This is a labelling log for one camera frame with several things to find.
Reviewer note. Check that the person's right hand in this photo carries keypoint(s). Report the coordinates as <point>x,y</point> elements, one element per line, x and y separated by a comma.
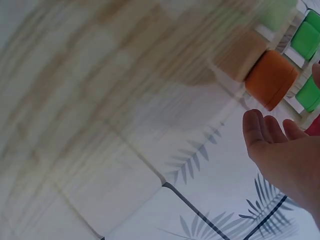
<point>287,165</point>

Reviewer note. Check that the red block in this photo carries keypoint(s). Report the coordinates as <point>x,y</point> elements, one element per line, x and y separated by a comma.
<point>313,128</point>

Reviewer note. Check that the orange square block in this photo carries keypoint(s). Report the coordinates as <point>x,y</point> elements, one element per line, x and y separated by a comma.
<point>271,78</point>

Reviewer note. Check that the beige square block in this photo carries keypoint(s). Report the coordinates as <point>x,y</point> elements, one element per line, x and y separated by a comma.
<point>241,56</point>

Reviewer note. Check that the pale green square block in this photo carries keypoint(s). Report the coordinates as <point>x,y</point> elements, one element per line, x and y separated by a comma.
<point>277,13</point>

